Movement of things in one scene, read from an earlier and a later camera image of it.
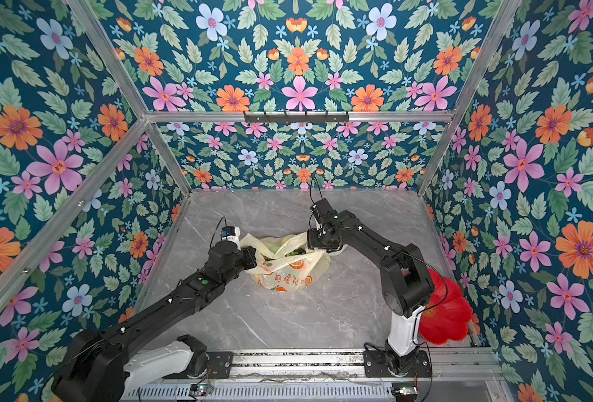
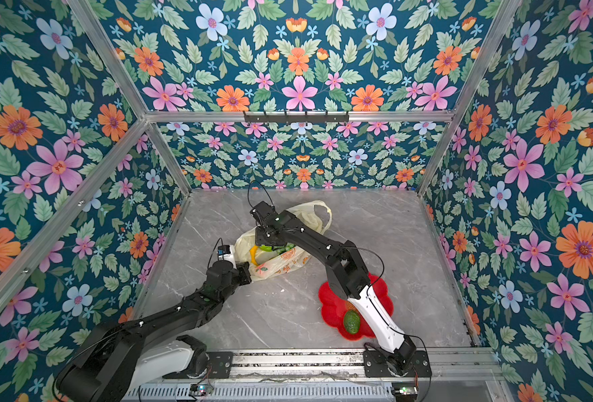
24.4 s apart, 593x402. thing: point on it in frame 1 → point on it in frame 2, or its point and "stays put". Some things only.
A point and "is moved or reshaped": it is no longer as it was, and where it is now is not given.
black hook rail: x=296 y=118 stays put
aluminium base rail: x=332 y=377 stays put
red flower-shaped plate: x=446 y=317 → x=335 y=306
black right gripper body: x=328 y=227 → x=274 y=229
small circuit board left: x=201 y=389 stays put
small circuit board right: x=404 y=391 stays put
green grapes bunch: x=297 y=251 → x=284 y=249
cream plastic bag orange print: x=285 y=263 is moved or reshaped
